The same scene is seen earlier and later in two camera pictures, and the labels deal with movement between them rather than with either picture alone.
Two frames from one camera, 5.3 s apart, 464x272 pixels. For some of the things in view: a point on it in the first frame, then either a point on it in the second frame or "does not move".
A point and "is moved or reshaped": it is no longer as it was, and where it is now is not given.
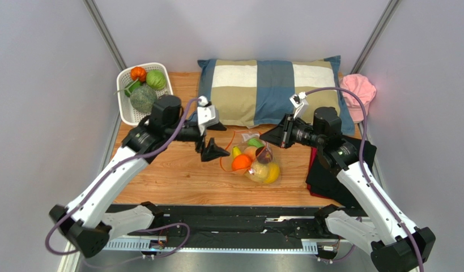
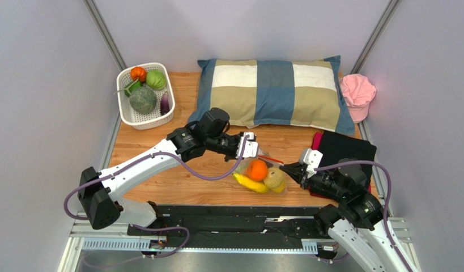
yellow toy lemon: x=275 y=173 to x=281 y=187
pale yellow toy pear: x=261 y=170 to x=275 y=178
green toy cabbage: x=156 y=79 does not move
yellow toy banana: x=235 y=151 is moved or reshaped
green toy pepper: x=255 y=142 is moved or reshaped
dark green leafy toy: x=128 y=90 does not move
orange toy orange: x=241 y=161 to x=257 y=170
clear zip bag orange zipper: x=251 y=157 is moved or reshaped
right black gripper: x=286 y=132 to x=303 y=173
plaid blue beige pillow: x=257 y=92 does not move
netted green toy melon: x=143 y=98 does not move
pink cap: x=360 y=85 does not move
